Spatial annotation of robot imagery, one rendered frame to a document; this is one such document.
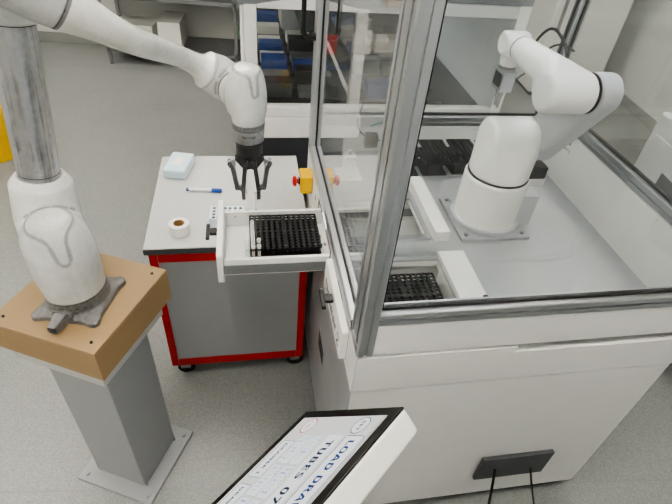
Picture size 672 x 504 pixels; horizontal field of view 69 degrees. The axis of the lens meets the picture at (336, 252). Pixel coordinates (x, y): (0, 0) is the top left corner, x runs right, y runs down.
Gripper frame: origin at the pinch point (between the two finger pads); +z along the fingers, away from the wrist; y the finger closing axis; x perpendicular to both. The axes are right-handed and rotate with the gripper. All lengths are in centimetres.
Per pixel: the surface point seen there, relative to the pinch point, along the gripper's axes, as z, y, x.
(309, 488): -16, 6, -97
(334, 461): -16, 11, -94
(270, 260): 11.3, 5.0, -16.4
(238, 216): 12.3, -4.4, 7.6
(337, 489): -20, 10, -99
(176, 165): 20, -29, 53
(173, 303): 52, -31, 7
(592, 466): 100, 134, -52
